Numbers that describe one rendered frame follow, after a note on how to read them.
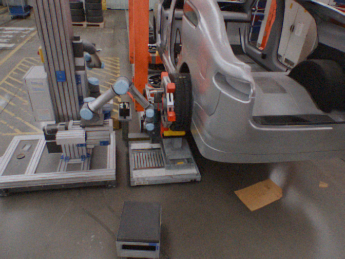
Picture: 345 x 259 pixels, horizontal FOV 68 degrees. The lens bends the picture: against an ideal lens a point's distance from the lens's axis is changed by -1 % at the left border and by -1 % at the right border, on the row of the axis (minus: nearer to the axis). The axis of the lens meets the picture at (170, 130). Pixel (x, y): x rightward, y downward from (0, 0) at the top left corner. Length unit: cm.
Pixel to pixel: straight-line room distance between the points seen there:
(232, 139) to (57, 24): 176
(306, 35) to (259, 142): 524
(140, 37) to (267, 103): 159
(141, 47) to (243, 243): 232
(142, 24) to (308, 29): 482
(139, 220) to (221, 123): 106
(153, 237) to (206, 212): 84
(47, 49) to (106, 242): 182
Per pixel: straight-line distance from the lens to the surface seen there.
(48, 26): 255
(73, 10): 1106
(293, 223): 309
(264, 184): 336
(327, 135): 237
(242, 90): 200
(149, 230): 224
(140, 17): 302
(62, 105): 279
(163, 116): 311
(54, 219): 289
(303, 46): 715
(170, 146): 325
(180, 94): 263
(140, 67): 316
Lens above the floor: 216
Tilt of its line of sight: 33 degrees down
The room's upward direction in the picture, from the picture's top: 4 degrees clockwise
